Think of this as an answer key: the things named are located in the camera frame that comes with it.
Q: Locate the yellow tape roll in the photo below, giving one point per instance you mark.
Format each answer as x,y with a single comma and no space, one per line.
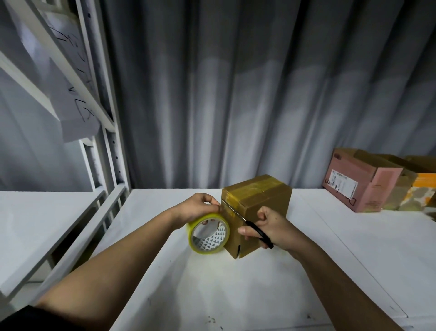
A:
197,222

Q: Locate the person's right forearm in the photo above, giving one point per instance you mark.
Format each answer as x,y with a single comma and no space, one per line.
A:
347,290

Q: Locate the small brown labelled carton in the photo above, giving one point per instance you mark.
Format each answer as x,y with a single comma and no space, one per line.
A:
403,191

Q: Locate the pink lettered cardboard box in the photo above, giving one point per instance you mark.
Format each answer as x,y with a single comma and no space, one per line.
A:
358,181

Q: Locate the orange and white carton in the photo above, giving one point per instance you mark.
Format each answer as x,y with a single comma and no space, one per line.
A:
421,192

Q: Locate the person's left hand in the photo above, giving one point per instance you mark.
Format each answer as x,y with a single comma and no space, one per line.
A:
194,208

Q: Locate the brown box with 7020 sticker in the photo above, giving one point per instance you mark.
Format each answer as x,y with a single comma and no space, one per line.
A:
262,194

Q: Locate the person's left forearm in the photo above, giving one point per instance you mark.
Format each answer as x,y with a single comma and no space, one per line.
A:
109,279

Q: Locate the white metal shelf rack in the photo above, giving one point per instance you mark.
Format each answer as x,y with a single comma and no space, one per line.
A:
105,123

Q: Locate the handwritten paper sheet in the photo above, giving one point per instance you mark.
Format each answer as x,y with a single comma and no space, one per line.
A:
71,37
75,106

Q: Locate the black scissors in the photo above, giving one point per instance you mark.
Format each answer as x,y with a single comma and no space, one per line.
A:
260,230

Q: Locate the person's right hand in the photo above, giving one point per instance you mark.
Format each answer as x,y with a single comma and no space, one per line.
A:
276,230

